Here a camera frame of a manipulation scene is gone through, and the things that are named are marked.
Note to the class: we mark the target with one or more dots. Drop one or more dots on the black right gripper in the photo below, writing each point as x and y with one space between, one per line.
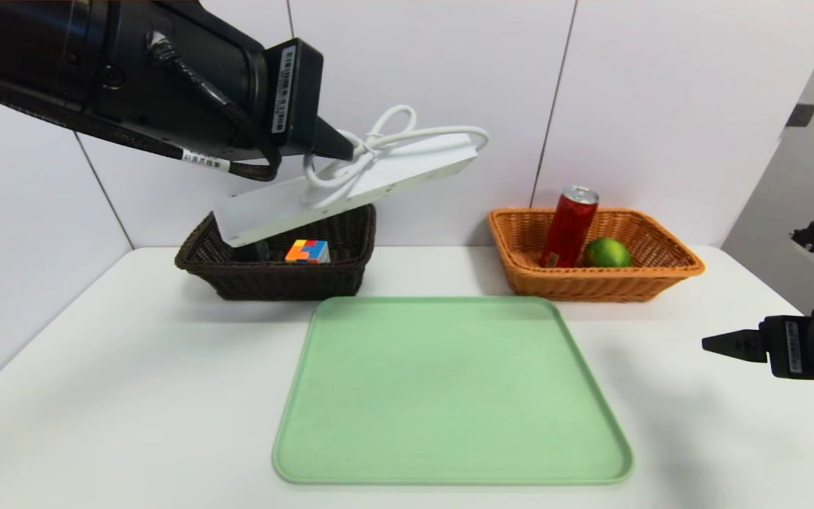
787 346

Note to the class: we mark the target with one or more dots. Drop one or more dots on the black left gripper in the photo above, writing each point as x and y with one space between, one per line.
295 90

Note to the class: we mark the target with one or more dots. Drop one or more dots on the white power strip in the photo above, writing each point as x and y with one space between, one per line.
379 187

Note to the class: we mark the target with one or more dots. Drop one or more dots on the multicoloured puzzle cube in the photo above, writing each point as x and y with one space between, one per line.
308 251

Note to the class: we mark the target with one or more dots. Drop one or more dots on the black bottle with cap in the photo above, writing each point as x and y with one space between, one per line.
255 251

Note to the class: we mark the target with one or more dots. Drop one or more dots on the green lime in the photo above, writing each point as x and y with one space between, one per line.
607 253

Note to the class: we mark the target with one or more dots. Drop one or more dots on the red drink can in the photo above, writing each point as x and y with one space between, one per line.
568 230

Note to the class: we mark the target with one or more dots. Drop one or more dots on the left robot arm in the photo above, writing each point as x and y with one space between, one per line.
96 63

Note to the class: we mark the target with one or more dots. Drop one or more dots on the orange wicker basket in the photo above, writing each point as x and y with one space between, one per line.
626 283

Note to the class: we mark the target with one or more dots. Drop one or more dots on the dark brown wicker basket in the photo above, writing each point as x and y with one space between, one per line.
273 283

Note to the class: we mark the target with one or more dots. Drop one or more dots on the light green plastic tray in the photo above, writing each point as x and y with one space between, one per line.
449 396

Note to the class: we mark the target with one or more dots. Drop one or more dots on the black square wall fixture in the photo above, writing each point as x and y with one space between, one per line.
800 115

